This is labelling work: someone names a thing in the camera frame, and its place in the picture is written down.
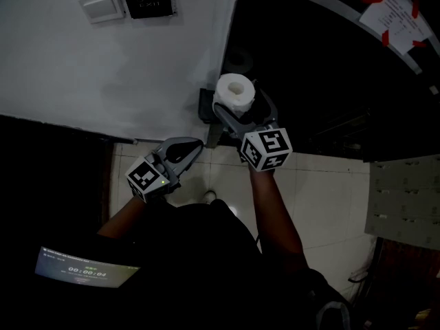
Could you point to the chest-mounted phone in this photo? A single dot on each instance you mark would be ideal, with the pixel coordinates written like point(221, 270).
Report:
point(86, 270)

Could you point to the dark cabinet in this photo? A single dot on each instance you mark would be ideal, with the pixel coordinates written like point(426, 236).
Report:
point(51, 167)

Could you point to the white toilet paper roll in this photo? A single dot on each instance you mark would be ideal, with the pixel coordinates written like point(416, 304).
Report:
point(227, 96)

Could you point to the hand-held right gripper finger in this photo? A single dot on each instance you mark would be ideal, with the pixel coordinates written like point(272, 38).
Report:
point(230, 119)
point(269, 108)

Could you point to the white wall switch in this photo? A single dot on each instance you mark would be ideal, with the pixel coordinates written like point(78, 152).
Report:
point(101, 8)

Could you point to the person's white shoe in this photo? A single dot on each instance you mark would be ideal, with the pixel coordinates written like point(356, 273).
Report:
point(209, 196)

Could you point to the person's black clothing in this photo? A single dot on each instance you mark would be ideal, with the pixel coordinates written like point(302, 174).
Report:
point(192, 270)

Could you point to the person's left forearm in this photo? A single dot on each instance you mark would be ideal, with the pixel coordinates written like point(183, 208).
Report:
point(120, 218)

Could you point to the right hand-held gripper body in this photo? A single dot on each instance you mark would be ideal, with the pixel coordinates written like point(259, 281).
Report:
point(266, 150)

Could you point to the dark paper holder box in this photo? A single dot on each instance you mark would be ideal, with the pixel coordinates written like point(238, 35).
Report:
point(206, 105)

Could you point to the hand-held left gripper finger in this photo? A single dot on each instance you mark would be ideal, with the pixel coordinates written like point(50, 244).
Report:
point(165, 146)
point(187, 162)

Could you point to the grey metal locker cabinet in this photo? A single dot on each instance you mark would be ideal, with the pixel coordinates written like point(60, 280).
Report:
point(402, 201)

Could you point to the black glass door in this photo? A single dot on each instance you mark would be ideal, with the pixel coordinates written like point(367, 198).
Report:
point(309, 81)

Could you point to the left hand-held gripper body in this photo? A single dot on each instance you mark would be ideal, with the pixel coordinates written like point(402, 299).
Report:
point(146, 179)

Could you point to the person's right forearm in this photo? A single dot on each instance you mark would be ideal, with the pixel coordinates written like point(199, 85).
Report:
point(271, 211)

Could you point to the white paper notice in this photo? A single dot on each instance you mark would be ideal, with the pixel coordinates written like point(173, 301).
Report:
point(395, 19)

